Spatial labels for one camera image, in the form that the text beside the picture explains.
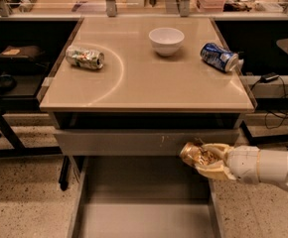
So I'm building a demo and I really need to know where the closed grey top drawer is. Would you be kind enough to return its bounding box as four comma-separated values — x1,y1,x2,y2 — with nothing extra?
55,129,239,156

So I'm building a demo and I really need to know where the green crushed soda can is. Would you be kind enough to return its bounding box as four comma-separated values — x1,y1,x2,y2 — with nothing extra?
66,46,104,70

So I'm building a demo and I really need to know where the grey drawer cabinet counter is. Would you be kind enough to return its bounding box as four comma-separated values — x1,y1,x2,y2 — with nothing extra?
38,15,255,238

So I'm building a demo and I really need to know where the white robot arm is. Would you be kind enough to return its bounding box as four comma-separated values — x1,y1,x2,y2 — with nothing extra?
195,144,288,192

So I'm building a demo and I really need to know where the orange crushed soda can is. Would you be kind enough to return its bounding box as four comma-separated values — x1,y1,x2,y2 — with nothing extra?
180,142,218,167

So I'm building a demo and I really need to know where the white ceramic bowl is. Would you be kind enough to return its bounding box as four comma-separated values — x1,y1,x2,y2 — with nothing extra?
149,28,185,57

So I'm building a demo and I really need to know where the blue soda can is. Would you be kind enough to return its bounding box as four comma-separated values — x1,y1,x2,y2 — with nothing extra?
200,43,238,72

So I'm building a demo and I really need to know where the open middle drawer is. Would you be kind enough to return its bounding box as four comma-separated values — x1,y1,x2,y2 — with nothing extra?
67,157,224,238

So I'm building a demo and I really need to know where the black power adapter with cable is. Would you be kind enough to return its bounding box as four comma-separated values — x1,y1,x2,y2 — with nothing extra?
243,72,288,146

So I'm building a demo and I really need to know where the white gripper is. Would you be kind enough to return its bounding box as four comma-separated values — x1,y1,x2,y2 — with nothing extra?
195,143,259,184

